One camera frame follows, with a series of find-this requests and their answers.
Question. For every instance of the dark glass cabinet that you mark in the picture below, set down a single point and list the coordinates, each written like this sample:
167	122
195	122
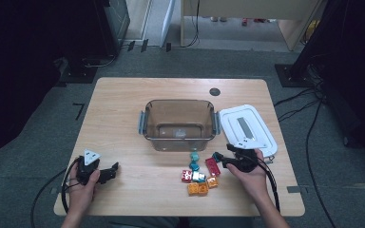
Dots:
119	19

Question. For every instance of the white storage box lid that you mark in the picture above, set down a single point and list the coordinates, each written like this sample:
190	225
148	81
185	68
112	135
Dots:
253	117

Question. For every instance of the dark curtain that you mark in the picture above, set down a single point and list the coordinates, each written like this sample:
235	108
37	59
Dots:
12	63
361	63

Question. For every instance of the brown transparent storage box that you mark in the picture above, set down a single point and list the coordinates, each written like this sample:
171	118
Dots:
153	126

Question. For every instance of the light teal toy brick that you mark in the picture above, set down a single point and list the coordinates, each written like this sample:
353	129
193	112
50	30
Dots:
195	156

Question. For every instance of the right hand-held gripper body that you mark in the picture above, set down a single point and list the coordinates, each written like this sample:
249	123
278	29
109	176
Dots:
245	160

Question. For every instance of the black metal stand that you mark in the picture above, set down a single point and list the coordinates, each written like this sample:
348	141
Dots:
290	76

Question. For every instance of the yellow object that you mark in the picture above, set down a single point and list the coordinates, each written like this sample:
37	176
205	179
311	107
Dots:
312	28

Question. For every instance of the orange white-printed toy brick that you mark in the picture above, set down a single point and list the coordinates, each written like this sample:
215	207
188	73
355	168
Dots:
212	181

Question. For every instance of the black stand base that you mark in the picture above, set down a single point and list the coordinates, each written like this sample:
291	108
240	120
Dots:
77	75

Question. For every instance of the white-topped teal toy brick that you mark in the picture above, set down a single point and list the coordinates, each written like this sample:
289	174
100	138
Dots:
197	176

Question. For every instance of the red white-patterned toy brick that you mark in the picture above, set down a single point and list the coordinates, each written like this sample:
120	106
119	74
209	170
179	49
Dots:
186	175

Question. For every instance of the black round table grommet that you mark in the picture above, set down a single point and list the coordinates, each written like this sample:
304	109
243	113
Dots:
215	91

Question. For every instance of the person's left hand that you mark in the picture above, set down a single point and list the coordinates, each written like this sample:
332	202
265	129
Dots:
80	196

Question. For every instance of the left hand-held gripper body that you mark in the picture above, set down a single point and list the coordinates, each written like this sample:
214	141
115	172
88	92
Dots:
91	155

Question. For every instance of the light wooden desk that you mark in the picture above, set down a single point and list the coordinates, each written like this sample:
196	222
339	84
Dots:
250	8

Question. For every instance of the white panel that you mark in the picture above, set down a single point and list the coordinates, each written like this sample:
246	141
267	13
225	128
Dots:
168	22

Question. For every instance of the small red object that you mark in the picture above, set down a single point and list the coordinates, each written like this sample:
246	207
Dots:
245	21

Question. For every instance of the person's right hand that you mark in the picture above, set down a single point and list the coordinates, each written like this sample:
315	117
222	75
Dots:
253	182

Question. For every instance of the grey tape piece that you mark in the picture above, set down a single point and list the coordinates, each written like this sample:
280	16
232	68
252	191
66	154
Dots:
54	190
294	189

